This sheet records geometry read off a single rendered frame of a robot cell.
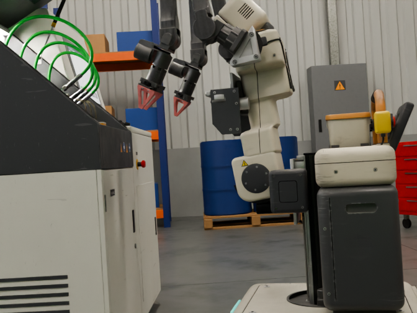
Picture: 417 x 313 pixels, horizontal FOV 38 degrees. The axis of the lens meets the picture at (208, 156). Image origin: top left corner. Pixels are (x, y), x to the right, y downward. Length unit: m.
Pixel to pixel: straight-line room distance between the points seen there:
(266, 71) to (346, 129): 0.35
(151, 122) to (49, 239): 5.67
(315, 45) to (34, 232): 7.53
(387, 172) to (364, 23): 7.70
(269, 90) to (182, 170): 6.79
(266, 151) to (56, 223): 0.77
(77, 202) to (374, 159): 1.00
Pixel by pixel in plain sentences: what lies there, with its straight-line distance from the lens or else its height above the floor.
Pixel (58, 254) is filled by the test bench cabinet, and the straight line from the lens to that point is 2.21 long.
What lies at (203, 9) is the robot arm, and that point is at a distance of 2.07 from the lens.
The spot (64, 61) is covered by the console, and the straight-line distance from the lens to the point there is 2.97.
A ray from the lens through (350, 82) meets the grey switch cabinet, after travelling 9.02.
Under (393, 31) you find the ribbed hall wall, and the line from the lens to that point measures 9.67.
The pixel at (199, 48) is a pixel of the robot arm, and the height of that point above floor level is 1.25.
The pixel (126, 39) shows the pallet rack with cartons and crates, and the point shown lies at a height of 2.39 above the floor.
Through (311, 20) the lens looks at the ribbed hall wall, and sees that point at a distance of 9.37.
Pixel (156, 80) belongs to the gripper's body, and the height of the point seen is 1.08.
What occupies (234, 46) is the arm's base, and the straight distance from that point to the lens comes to 2.01.
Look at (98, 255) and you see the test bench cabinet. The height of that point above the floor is 0.49.
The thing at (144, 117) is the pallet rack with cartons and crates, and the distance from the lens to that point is 7.79.
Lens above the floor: 0.80
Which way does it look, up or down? level
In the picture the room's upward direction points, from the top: 4 degrees counter-clockwise
